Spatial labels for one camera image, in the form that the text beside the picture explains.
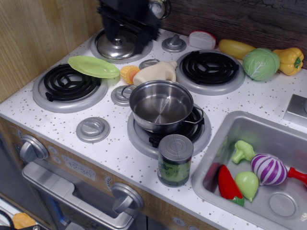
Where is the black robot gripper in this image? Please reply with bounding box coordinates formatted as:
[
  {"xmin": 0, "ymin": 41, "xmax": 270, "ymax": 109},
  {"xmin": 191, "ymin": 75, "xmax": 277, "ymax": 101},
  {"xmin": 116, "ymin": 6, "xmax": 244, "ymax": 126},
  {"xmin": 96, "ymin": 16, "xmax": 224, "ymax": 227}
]
[{"xmin": 97, "ymin": 0, "xmax": 162, "ymax": 54}]

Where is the steel pot lid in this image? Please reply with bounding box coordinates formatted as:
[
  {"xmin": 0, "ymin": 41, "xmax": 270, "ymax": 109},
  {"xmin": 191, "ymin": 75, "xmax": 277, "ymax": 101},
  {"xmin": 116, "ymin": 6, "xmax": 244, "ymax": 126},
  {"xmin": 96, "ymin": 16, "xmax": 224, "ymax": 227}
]
[{"xmin": 96, "ymin": 30, "xmax": 137, "ymax": 60}]

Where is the grey knob behind jug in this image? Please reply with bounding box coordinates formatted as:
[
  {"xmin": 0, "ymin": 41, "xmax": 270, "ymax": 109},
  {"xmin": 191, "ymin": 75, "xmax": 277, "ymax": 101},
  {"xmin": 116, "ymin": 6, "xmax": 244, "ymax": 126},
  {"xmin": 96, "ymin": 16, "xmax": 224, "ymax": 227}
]
[{"xmin": 139, "ymin": 59, "xmax": 160, "ymax": 69}]

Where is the toy corn cob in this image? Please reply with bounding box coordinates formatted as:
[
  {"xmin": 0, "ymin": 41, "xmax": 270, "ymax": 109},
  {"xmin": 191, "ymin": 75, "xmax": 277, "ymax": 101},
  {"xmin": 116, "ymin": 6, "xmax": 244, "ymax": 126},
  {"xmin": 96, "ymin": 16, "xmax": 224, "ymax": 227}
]
[{"xmin": 120, "ymin": 65, "xmax": 140, "ymax": 84}]

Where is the hanging steel ladle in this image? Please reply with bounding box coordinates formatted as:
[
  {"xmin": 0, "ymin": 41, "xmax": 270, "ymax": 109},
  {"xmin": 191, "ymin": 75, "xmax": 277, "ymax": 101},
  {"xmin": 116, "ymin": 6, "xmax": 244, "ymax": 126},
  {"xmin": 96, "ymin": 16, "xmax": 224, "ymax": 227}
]
[{"xmin": 148, "ymin": 0, "xmax": 172, "ymax": 20}]

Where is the cream toy milk jug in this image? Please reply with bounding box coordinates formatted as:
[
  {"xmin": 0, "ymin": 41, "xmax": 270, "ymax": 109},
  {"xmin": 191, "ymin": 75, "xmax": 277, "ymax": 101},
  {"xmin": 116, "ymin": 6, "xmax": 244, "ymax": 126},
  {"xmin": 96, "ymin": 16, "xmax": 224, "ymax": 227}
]
[{"xmin": 132, "ymin": 61, "xmax": 177, "ymax": 86}]

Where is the green plastic plate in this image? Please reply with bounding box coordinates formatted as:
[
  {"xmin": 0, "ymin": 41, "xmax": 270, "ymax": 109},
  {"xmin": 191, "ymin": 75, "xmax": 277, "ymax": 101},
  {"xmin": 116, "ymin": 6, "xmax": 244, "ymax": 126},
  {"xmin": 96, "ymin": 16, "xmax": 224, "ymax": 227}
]
[{"xmin": 68, "ymin": 56, "xmax": 120, "ymax": 79}]

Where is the middle grey stove knob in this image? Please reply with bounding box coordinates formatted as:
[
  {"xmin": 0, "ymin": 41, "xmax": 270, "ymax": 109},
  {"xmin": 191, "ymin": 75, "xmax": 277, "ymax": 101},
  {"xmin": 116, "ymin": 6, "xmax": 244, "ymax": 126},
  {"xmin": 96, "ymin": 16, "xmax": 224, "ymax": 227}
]
[{"xmin": 111, "ymin": 85, "xmax": 134, "ymax": 107}]

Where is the white red toy cheese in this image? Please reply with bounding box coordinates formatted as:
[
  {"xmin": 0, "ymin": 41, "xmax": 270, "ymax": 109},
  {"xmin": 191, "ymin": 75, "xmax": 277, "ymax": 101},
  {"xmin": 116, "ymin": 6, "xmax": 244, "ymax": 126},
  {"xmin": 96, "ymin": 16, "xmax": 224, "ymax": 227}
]
[{"xmin": 189, "ymin": 30, "xmax": 216, "ymax": 50}]

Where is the front left stove burner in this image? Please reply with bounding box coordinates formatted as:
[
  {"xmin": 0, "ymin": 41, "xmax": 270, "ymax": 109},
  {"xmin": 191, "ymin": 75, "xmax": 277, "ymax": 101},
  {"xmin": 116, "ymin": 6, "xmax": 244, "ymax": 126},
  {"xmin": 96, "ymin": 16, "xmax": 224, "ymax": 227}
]
[{"xmin": 33, "ymin": 64, "xmax": 108, "ymax": 113}]

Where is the back right stove burner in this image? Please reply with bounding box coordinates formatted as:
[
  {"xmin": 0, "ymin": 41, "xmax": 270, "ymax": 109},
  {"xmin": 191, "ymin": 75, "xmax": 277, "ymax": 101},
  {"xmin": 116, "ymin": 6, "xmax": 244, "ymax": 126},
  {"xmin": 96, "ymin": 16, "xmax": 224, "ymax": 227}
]
[{"xmin": 176, "ymin": 50, "xmax": 245, "ymax": 96}]

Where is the front grey stove knob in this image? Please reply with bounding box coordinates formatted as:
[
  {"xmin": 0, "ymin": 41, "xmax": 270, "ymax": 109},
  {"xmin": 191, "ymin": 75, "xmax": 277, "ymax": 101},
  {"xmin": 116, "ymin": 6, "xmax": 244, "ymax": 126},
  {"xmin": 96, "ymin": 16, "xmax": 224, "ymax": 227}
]
[{"xmin": 76, "ymin": 117, "xmax": 110, "ymax": 143}]

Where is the yellow toy squash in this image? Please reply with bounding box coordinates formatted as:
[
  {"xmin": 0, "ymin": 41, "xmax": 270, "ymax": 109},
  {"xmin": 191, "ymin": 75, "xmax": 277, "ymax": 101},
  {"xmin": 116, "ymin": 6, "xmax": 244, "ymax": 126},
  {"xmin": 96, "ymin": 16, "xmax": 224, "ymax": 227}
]
[{"xmin": 218, "ymin": 39, "xmax": 256, "ymax": 60}]

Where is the front right stove burner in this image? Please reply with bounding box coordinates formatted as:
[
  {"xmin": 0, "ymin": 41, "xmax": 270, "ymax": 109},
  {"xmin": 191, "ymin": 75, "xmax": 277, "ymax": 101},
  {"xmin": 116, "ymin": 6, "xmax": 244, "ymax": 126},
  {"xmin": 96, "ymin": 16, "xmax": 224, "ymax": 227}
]
[{"xmin": 127, "ymin": 107, "xmax": 211, "ymax": 159}]

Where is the green labelled toy can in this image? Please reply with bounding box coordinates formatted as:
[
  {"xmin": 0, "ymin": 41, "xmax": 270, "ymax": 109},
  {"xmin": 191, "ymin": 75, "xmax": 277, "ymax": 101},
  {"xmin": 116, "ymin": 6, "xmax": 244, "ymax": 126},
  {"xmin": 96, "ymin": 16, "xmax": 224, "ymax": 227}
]
[{"xmin": 157, "ymin": 134, "xmax": 194, "ymax": 187}]

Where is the green toy cabbage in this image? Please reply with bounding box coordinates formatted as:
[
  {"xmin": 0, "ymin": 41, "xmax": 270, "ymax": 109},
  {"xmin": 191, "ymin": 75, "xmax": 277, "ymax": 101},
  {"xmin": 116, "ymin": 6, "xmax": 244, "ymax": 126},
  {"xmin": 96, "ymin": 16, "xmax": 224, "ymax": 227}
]
[{"xmin": 243, "ymin": 48, "xmax": 280, "ymax": 81}]

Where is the oven clock display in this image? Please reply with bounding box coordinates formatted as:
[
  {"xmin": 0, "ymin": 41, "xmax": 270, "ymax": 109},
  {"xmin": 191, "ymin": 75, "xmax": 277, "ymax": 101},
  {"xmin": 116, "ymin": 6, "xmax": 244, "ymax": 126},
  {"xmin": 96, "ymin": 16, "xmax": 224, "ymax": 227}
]
[{"xmin": 62, "ymin": 155, "xmax": 96, "ymax": 181}]

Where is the left oven dial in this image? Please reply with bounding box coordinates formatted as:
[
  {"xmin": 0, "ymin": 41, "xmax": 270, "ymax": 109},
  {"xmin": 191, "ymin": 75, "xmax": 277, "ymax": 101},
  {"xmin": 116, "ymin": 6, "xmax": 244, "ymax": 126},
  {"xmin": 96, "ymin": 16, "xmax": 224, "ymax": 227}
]
[{"xmin": 20, "ymin": 135, "xmax": 49, "ymax": 163}]

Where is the oven dial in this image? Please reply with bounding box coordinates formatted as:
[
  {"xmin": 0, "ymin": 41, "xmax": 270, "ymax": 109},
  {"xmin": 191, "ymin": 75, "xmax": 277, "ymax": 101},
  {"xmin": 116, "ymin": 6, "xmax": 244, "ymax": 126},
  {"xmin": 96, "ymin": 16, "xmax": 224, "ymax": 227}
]
[
  {"xmin": 111, "ymin": 183, "xmax": 144, "ymax": 214},
  {"xmin": 20, "ymin": 135, "xmax": 49, "ymax": 163}
]

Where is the right oven dial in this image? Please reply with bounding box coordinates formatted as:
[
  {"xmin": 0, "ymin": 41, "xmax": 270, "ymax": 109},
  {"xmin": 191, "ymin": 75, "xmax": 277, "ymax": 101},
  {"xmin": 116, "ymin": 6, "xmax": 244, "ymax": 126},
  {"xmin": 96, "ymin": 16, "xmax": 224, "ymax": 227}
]
[{"xmin": 111, "ymin": 183, "xmax": 144, "ymax": 214}]

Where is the green toy broccoli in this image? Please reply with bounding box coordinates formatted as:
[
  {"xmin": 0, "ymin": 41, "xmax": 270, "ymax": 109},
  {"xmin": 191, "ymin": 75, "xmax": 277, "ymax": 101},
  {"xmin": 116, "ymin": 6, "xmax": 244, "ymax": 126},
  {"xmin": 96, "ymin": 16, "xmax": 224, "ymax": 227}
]
[{"xmin": 231, "ymin": 140, "xmax": 255, "ymax": 164}]

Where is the yellow toy bell pepper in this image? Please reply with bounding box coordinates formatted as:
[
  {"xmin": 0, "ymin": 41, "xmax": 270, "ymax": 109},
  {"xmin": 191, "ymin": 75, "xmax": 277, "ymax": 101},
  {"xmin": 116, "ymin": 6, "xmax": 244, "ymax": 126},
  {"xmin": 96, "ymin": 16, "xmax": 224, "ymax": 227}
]
[{"xmin": 273, "ymin": 47, "xmax": 304, "ymax": 76}]

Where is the red toy chili pepper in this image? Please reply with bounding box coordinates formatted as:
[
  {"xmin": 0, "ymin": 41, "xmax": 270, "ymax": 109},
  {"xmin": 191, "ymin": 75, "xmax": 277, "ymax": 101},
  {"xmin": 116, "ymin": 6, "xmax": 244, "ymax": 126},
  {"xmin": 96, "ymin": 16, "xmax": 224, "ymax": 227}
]
[{"xmin": 218, "ymin": 164, "xmax": 245, "ymax": 207}]

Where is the grey faucet base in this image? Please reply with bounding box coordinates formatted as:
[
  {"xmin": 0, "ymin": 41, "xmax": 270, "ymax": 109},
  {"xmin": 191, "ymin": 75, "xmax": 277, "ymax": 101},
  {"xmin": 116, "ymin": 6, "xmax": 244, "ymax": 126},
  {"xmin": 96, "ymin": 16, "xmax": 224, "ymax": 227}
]
[{"xmin": 283, "ymin": 94, "xmax": 307, "ymax": 127}]

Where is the light green toy pear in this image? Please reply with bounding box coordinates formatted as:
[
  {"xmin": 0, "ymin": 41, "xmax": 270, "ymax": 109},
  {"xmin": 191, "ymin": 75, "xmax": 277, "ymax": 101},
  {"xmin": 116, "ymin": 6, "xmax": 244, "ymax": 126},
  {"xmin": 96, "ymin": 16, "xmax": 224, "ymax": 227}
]
[{"xmin": 235, "ymin": 172, "xmax": 259, "ymax": 202}]

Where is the purple toy onion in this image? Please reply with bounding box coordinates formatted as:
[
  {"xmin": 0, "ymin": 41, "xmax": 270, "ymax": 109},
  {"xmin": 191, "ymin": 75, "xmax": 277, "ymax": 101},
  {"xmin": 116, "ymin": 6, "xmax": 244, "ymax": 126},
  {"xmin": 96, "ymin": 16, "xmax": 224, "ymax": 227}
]
[{"xmin": 250, "ymin": 154, "xmax": 288, "ymax": 185}]

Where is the orange object bottom left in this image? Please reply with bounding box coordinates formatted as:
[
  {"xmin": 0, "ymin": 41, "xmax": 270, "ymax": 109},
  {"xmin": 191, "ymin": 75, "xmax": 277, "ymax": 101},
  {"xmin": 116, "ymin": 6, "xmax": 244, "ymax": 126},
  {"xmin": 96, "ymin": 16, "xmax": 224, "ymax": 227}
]
[{"xmin": 12, "ymin": 213, "xmax": 36, "ymax": 230}]

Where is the red toy piece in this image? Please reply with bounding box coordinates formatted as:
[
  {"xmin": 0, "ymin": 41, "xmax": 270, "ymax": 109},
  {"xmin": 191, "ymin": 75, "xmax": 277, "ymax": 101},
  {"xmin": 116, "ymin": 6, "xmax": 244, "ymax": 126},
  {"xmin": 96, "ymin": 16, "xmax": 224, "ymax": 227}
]
[{"xmin": 288, "ymin": 167, "xmax": 307, "ymax": 186}]

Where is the silver toy sink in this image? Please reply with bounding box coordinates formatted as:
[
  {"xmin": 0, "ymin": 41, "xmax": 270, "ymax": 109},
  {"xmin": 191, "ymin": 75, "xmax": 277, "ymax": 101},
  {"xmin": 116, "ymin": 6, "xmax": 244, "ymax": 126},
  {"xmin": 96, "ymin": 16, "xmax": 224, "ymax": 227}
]
[{"xmin": 192, "ymin": 111, "xmax": 307, "ymax": 230}]

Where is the steel pot with handles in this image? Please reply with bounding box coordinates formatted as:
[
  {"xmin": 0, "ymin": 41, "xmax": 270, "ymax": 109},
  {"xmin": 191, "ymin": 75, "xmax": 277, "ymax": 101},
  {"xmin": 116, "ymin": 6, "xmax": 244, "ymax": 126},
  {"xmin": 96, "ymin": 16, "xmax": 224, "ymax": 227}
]
[{"xmin": 121, "ymin": 80, "xmax": 204, "ymax": 133}]

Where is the grey oven door handle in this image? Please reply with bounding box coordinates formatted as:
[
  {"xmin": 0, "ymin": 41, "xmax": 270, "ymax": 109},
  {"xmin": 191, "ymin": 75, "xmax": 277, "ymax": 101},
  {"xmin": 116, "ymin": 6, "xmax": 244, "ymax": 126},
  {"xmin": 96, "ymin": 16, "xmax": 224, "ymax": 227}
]
[{"xmin": 23, "ymin": 162, "xmax": 134, "ymax": 230}]

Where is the black cable bottom left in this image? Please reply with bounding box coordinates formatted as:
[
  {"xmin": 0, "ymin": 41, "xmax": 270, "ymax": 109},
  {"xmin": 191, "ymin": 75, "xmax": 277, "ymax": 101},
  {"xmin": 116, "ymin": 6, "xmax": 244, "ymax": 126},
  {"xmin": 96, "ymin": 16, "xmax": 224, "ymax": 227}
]
[{"xmin": 0, "ymin": 209, "xmax": 15, "ymax": 227}]

